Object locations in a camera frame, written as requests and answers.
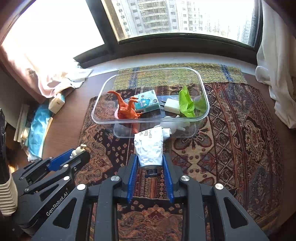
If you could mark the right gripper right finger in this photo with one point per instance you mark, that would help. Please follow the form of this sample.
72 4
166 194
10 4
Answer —
212 206

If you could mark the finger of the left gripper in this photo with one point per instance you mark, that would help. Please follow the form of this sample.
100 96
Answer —
38 169
70 168

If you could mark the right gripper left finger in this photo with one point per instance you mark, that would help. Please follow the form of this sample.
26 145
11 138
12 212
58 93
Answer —
72 218

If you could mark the small cream figurine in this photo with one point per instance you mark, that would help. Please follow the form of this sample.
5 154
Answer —
78 150

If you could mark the orange dinosaur toy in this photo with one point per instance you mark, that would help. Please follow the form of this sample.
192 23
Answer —
126 110

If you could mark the white tube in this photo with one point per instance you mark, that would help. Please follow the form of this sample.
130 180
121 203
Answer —
149 149

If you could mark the green paper star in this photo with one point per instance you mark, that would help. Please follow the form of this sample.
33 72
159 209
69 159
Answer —
189 107

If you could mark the beige ribbed cuff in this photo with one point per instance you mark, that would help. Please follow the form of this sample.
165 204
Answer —
8 197

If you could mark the blue plastic sheet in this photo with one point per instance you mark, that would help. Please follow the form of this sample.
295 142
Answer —
38 131

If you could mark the white box on left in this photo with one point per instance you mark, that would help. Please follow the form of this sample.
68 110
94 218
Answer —
56 103

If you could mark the pink tape roll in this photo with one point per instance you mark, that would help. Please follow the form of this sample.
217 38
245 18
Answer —
117 114

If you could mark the pink curtain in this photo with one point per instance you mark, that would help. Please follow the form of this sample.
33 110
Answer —
43 85

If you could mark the patterned paisley rug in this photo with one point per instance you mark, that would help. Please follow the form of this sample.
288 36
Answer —
235 145

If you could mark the teal cartoon tissue pack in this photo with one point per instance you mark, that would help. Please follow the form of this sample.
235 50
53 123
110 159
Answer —
147 101

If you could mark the white rabbit figurine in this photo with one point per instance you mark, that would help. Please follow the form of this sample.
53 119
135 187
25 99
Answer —
175 126

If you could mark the white charger plug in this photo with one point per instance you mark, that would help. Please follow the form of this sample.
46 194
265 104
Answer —
172 106

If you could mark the clear plastic storage box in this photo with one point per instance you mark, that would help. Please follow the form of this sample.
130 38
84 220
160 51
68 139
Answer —
167 82

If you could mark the white curtain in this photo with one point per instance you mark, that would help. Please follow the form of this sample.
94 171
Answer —
276 64

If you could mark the black window frame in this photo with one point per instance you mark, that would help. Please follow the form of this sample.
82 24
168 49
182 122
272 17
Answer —
165 43

